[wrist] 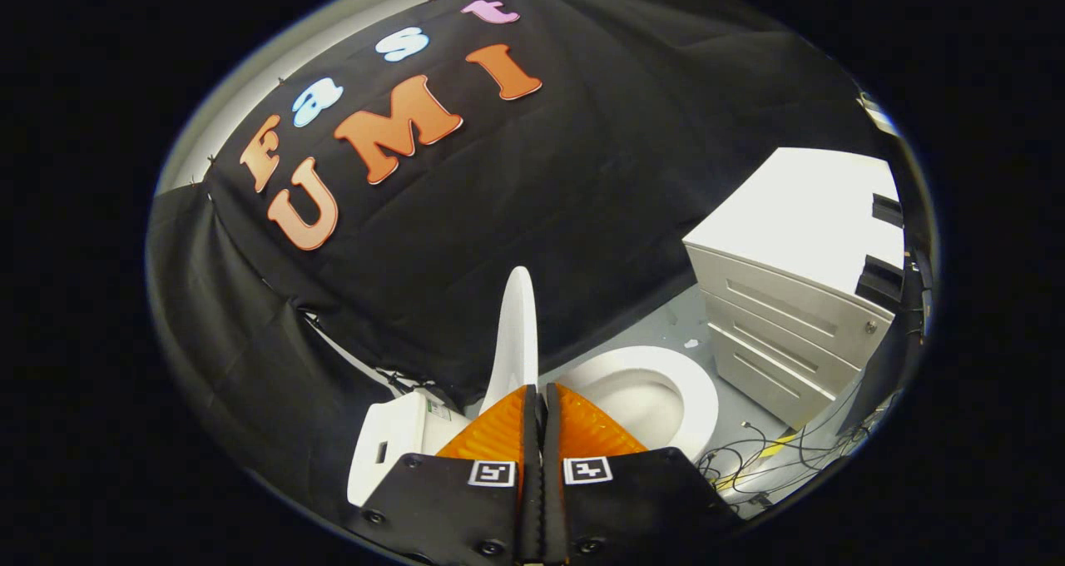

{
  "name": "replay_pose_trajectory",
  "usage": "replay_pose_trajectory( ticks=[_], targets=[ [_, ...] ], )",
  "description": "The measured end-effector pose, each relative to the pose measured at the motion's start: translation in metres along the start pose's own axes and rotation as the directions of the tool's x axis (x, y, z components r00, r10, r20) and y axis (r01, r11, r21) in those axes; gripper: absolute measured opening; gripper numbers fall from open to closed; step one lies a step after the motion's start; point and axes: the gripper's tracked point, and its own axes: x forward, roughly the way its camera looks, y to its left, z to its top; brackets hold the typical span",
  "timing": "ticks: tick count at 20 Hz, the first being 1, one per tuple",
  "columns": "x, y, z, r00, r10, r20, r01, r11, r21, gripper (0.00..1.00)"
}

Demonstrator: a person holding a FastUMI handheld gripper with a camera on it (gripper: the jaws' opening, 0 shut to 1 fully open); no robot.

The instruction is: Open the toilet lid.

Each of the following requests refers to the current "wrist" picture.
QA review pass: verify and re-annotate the black cable tangle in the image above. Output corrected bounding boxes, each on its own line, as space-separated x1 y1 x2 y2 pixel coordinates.
697 381 906 510

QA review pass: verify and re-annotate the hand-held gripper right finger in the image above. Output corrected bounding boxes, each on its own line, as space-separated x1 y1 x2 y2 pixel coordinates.
542 383 743 566

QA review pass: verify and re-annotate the black backdrop cloth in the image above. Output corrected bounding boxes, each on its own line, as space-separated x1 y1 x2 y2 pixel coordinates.
148 0 887 521

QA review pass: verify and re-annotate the black box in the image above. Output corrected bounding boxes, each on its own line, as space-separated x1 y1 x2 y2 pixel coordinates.
856 255 905 310
871 192 905 229

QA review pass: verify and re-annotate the white pipe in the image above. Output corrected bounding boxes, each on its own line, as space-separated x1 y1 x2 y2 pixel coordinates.
312 320 402 388

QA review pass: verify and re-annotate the white toilet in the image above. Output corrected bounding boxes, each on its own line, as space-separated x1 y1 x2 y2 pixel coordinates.
347 345 720 508

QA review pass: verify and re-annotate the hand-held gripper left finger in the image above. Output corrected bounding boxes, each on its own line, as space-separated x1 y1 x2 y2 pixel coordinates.
343 385 545 566

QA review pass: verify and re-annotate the white drawer cabinet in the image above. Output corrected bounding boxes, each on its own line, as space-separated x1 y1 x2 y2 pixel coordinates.
682 147 906 430

